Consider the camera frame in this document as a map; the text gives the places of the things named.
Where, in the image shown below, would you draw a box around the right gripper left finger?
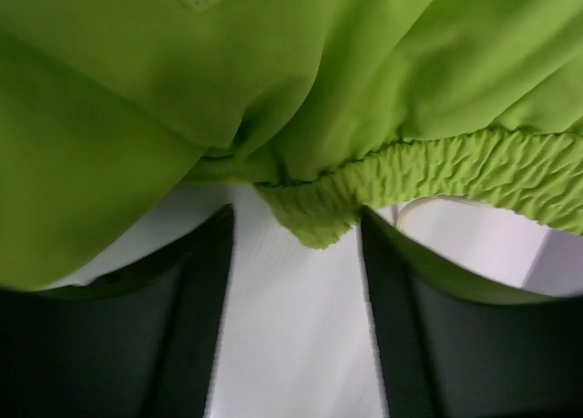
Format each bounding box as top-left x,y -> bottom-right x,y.
1,205 -> 235,417

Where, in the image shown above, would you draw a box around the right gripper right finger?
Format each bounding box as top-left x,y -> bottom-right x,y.
360,208 -> 582,417

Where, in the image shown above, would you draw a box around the lime green shorts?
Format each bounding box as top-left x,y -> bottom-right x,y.
1,0 -> 582,291

